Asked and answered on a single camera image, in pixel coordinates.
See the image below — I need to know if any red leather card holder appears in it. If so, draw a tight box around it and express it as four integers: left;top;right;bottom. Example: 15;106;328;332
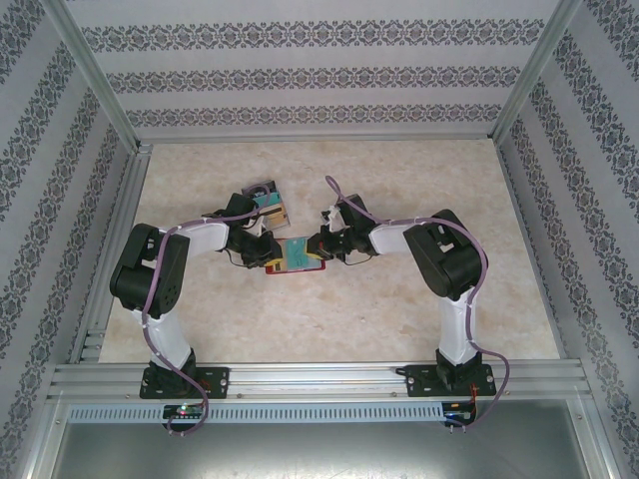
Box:
264;237;328;276

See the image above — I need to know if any teal membership card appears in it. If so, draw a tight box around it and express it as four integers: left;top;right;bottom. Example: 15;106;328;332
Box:
283;238;310;271

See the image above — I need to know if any tan striped card block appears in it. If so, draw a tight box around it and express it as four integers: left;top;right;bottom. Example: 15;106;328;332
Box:
241;177;292;232

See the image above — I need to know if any gold card stack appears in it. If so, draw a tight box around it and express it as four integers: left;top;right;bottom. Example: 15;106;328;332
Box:
262;202;291;229

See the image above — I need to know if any black vip card stack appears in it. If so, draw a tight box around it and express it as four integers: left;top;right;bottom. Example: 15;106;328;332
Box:
242;178;277;199

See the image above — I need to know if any left controller circuit board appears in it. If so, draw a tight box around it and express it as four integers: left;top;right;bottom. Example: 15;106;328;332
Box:
163;404;206;419

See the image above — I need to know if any grey metal panel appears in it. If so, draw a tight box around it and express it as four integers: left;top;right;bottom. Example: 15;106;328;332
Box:
24;421;616;479

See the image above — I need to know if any thin black left gripper cable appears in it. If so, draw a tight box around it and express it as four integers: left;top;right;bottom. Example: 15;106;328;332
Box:
222;246;251;268

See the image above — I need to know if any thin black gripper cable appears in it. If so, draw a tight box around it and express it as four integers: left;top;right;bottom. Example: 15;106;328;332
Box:
222;246;251;268
331;251;375;266

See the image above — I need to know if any thin black right gripper cable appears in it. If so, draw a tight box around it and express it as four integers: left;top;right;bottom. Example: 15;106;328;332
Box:
331;251;375;266

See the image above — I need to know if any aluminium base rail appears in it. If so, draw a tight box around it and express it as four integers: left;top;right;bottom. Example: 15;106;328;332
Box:
47;361;593;401

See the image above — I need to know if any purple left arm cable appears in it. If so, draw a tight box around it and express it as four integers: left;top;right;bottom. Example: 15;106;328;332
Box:
139;184;266;438

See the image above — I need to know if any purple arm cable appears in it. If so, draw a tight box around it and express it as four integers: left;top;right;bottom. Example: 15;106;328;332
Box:
323;174;510;435
139;184;266;438

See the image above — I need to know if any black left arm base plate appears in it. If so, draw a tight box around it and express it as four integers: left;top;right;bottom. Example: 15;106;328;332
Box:
139;366;231;400

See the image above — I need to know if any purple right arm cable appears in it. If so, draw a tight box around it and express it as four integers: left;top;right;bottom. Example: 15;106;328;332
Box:
323;174;510;435

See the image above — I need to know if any aluminium side rail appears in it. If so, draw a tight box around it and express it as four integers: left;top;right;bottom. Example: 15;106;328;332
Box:
498;141;568;359
69;143;152;364

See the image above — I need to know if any slotted grey cable duct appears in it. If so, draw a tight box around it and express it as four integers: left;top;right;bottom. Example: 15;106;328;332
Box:
67;402;445;423

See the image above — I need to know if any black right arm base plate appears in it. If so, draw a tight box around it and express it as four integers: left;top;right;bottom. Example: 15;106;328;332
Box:
404;363;498;399

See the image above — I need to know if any aluminium corner post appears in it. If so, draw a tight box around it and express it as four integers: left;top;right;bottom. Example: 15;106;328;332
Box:
37;0;140;145
490;0;584;142

